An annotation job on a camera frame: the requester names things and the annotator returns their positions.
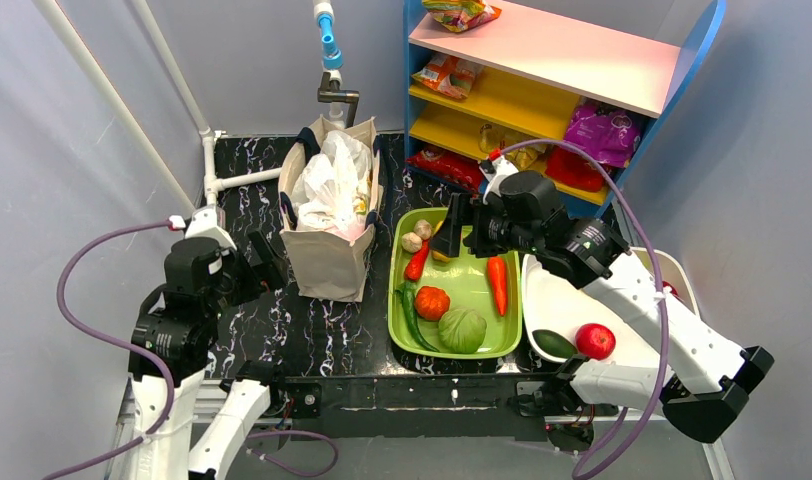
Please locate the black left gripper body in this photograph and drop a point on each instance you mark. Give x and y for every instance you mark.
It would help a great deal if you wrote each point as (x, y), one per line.
(253, 268)

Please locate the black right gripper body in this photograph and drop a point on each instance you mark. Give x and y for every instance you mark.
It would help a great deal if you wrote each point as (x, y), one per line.
(476, 229)

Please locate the floral canvas tote bag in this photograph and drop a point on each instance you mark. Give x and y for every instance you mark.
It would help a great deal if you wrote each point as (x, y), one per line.
(324, 265)

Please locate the white plastic grocery bag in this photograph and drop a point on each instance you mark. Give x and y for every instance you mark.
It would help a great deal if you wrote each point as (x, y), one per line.
(332, 193)

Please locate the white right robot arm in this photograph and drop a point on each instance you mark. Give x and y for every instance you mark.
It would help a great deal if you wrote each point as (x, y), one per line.
(701, 382)

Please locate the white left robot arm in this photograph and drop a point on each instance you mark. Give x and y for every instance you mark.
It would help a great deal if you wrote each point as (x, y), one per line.
(205, 274)

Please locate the purple snack bag lower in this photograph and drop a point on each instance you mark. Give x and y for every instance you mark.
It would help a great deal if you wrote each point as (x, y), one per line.
(609, 134)

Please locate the orange green snack bag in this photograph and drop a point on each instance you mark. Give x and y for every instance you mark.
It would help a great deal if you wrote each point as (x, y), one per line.
(461, 15)

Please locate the garlic bulb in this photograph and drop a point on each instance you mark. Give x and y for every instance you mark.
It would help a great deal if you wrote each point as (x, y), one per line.
(411, 242)
(423, 229)

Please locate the small red chili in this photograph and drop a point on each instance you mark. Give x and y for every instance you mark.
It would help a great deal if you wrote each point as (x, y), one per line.
(415, 267)

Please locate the yellow clear snack packet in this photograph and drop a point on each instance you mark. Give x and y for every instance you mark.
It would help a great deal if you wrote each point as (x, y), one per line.
(496, 137)

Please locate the orange carrot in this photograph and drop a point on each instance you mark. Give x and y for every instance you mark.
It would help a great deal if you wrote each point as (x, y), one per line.
(496, 272)

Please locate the red snack packet right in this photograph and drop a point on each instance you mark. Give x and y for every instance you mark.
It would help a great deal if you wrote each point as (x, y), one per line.
(570, 169)

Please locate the red snack packet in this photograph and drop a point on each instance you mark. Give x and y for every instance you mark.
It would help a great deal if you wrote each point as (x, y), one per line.
(570, 169)
(448, 166)

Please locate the green chili pepper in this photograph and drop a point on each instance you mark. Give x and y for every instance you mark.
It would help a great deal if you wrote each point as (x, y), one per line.
(407, 293)

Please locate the orange pumpkin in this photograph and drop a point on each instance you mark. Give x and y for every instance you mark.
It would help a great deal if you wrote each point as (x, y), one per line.
(431, 303)

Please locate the green plastic tray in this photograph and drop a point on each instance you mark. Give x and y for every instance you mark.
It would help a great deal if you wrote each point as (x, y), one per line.
(465, 281)

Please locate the red snack packet left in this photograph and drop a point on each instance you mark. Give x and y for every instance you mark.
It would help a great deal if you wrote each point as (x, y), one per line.
(448, 166)

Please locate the green cabbage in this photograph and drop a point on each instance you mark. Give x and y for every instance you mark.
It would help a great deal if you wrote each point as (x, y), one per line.
(462, 330)

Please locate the white plastic tray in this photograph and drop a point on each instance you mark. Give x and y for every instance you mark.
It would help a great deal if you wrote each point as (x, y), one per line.
(552, 303)

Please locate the colourful blue shelf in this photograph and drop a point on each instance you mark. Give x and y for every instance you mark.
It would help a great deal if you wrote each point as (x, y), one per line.
(536, 66)

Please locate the green avocado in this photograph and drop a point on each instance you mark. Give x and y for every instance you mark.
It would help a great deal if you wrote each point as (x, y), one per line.
(554, 344)

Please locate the red apple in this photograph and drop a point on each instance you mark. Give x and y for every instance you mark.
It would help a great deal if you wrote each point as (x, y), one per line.
(595, 341)

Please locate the red pomegranate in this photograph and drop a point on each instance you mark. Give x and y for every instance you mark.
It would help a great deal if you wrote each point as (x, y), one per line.
(671, 289)

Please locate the orange noodle packet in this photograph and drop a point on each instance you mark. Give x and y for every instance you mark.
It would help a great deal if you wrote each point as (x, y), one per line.
(448, 75)

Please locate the black clamp on pipe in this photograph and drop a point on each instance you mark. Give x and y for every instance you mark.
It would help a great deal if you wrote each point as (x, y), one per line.
(342, 104)

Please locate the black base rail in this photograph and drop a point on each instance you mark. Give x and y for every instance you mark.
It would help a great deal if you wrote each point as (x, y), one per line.
(429, 406)

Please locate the white pvc pipe frame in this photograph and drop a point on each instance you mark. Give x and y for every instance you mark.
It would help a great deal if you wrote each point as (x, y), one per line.
(120, 47)

